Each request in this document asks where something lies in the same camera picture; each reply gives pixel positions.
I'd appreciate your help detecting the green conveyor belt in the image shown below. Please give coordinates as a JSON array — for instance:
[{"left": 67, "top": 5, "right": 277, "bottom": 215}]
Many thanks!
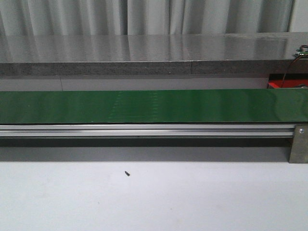
[{"left": 0, "top": 88, "right": 308, "bottom": 124}]

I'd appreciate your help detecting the red bin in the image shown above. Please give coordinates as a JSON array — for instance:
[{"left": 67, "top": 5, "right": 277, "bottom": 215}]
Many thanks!
[{"left": 268, "top": 74, "right": 308, "bottom": 89}]

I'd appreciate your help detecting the grey stone-look shelf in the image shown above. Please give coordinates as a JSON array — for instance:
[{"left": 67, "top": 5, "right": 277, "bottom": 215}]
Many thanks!
[{"left": 0, "top": 32, "right": 308, "bottom": 76}]

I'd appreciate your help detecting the small green circuit board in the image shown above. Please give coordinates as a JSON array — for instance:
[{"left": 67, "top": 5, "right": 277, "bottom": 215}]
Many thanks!
[{"left": 294, "top": 46, "right": 308, "bottom": 58}]

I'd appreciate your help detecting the grey curtain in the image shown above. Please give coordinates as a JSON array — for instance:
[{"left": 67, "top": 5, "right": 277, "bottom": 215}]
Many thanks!
[{"left": 0, "top": 0, "right": 295, "bottom": 36}]

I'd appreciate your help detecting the aluminium conveyor rail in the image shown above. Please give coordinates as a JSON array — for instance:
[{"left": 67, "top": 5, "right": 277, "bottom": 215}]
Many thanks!
[{"left": 0, "top": 124, "right": 295, "bottom": 137}]

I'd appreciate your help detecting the metal conveyor bracket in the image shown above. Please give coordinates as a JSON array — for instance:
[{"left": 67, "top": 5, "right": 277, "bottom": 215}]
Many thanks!
[{"left": 289, "top": 124, "right": 308, "bottom": 164}]

